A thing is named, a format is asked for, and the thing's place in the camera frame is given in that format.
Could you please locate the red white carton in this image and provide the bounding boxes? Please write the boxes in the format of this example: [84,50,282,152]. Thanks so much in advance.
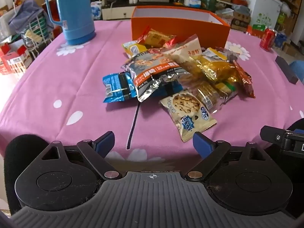
[1,51,32,75]

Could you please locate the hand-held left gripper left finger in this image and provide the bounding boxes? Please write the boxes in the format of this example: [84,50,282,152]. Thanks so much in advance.
[33,131,123,181]

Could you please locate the blue snack packet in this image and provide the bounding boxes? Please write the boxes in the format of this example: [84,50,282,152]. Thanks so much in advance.
[152,81,186,99]
[102,72,138,103]

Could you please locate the cream cookie packet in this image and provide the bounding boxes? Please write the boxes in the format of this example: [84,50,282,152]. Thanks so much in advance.
[160,89,218,143]

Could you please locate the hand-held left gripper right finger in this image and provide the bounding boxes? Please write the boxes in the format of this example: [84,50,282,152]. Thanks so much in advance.
[186,132,273,181]

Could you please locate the blue thermos jug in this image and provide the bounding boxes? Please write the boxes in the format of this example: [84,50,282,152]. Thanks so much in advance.
[44,0,97,45]

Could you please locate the purple cloth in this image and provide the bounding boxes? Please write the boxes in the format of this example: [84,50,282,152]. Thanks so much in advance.
[9,0,48,34]

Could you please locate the dark grey block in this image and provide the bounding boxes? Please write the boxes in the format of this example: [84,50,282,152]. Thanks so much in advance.
[275,55,298,84]

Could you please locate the clear round cracker packet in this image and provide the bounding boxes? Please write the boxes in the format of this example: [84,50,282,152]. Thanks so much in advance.
[178,75,238,114]

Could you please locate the yellow white snack packet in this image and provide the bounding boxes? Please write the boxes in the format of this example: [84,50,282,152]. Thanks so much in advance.
[122,40,149,59]

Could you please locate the green yellow snack packet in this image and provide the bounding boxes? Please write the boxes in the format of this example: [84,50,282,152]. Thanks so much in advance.
[215,81,237,93]

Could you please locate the gold foil snack packet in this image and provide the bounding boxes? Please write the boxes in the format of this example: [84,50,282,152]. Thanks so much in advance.
[193,47,240,83]

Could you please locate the white blue sack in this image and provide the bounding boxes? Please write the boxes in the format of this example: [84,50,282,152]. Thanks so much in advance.
[91,1,103,21]

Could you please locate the pink flowered tablecloth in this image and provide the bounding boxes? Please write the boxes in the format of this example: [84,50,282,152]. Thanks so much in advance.
[0,19,304,171]

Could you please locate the red soda can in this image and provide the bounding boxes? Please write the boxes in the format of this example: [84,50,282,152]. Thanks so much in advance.
[260,27,277,51]

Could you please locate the red brown snack packet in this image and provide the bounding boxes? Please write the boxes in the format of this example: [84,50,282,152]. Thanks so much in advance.
[233,59,256,99]

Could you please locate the orange cardboard box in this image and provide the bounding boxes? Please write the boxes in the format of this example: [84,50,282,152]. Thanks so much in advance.
[131,6,231,49]

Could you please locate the beige white snack packet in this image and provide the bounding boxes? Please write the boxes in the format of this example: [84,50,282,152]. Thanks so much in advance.
[164,34,205,79]

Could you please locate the white chest freezer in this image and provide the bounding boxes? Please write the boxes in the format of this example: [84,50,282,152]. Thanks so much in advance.
[247,0,282,29]

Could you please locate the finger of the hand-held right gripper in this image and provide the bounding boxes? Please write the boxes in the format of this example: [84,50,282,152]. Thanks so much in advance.
[260,125,285,145]

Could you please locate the white television stand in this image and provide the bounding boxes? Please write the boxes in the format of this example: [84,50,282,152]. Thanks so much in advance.
[102,0,214,21]

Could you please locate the stacked printed cardboard boxes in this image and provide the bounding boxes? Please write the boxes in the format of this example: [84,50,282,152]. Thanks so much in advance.
[231,12,251,32]

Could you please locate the yellow red-edged snack packet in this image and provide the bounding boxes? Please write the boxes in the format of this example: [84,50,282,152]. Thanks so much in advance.
[138,26,176,48]

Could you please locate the blue chair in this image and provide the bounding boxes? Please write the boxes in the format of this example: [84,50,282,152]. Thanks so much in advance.
[289,60,304,86]

